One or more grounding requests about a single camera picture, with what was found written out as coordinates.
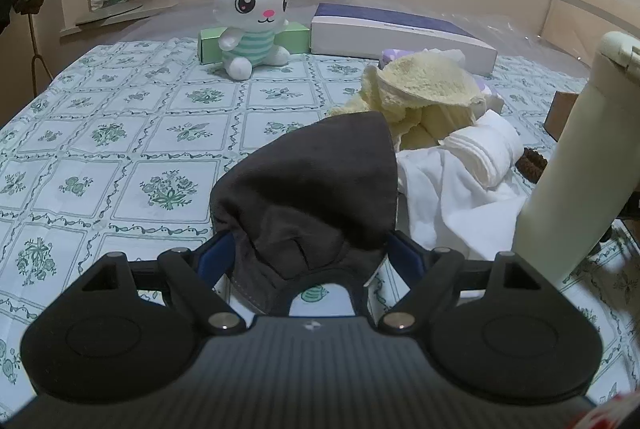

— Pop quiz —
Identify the green floral bed sheet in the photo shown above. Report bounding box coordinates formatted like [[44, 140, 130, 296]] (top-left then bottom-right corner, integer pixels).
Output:
[[0, 36, 640, 410]]

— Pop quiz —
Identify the brown hair scrunchie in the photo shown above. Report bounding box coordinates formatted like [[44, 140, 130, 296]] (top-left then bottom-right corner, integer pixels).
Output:
[[515, 146, 551, 182]]

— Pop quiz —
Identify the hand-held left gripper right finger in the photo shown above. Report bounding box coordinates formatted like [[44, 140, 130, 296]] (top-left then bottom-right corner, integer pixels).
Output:
[[379, 229, 547, 336]]

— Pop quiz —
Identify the yellow fluffy towel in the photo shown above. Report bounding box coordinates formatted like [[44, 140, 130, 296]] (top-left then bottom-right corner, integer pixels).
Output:
[[327, 52, 488, 151]]

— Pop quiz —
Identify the brown cardboard box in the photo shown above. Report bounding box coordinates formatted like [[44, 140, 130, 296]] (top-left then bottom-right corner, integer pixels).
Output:
[[544, 90, 568, 142]]

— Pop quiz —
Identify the white and blue flat box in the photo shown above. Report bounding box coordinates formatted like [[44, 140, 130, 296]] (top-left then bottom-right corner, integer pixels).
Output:
[[310, 2, 498, 77]]

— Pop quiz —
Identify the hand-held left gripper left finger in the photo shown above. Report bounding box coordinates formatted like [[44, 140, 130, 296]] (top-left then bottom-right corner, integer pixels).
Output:
[[80, 230, 247, 336]]

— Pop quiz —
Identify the wooden headboard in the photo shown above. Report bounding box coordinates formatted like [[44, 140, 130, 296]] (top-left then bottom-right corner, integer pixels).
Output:
[[540, 0, 640, 60]]

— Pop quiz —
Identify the cream insulated bottle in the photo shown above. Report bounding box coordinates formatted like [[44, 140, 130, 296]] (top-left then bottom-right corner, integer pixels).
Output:
[[515, 30, 640, 285]]

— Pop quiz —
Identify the green cardboard box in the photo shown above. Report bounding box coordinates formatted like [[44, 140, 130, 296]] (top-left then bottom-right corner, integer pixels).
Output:
[[197, 22, 311, 66]]

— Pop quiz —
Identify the purple and white cloth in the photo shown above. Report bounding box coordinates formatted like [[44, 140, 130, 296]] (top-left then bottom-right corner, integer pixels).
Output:
[[380, 46, 503, 112]]

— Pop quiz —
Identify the thin white cloth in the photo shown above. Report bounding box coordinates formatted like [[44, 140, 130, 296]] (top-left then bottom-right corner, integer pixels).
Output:
[[397, 146, 533, 262]]

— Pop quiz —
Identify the red patterned cloth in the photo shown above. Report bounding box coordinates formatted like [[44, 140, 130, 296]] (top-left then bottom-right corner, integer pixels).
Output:
[[582, 389, 640, 429]]

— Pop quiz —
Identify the dark grey cloth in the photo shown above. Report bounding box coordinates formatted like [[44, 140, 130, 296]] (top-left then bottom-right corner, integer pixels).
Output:
[[209, 112, 399, 316]]

